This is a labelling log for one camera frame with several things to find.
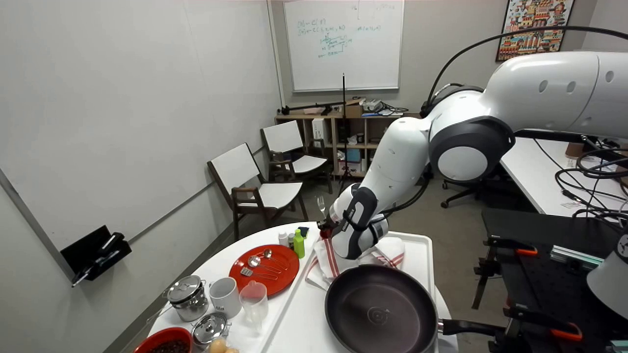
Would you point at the small steel lidded jar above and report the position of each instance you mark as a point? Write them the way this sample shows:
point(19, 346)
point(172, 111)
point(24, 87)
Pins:
point(211, 327)

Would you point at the white red-striped towel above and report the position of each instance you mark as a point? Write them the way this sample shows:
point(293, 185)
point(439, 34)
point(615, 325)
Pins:
point(393, 252)

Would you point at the red plate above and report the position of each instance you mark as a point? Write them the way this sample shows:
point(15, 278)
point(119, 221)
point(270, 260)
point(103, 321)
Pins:
point(266, 272)

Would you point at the black wall holder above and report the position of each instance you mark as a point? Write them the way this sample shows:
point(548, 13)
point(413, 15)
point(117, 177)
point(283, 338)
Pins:
point(85, 252)

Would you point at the green plastic bottle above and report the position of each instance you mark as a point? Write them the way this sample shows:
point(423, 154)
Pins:
point(299, 246)

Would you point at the clear drinking glass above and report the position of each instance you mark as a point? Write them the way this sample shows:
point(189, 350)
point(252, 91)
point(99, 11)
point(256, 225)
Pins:
point(254, 307)

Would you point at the large wall whiteboard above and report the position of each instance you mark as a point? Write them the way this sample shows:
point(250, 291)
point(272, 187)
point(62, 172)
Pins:
point(346, 60)

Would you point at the black frying pan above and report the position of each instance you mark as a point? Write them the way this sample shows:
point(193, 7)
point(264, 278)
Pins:
point(380, 311)

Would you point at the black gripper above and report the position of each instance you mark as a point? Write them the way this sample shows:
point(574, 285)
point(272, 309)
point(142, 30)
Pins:
point(329, 217)

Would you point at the silver aluminium bar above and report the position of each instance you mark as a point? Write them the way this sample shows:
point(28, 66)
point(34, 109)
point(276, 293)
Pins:
point(576, 256)

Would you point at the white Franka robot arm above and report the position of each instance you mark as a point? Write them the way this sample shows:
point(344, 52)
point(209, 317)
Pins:
point(556, 91)

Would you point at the white desk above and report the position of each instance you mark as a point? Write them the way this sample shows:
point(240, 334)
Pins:
point(543, 177)

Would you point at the white tray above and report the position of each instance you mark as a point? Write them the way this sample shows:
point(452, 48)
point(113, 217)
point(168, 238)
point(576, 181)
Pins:
point(295, 321)

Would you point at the wooden shelf unit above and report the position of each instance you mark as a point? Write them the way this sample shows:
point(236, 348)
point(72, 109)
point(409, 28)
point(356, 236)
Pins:
point(307, 121)

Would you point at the black tripod stand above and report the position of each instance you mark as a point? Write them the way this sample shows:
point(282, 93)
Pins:
point(344, 99)

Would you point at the black office chair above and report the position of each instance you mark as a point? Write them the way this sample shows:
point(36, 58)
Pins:
point(484, 189)

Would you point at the glass jar with lid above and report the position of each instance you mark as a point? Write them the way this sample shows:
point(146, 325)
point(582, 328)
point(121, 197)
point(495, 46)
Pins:
point(187, 297)

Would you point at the small silver square piece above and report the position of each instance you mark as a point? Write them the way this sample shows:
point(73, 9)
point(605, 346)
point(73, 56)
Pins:
point(246, 272)

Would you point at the white folding chair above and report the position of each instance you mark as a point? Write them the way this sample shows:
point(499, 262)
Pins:
point(285, 138)
point(238, 168)

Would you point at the white mug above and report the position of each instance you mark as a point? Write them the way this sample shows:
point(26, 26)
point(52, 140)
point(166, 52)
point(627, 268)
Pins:
point(225, 297)

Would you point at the small silver round piece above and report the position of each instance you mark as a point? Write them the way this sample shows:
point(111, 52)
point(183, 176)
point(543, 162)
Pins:
point(254, 262)

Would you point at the colourful wall poster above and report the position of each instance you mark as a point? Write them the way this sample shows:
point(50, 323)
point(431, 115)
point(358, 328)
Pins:
point(533, 26)

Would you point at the black perforated robot table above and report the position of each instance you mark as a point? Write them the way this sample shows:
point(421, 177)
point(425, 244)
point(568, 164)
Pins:
point(556, 287)

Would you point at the tan bread roll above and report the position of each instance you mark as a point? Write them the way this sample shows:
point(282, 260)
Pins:
point(232, 348)
point(217, 346)

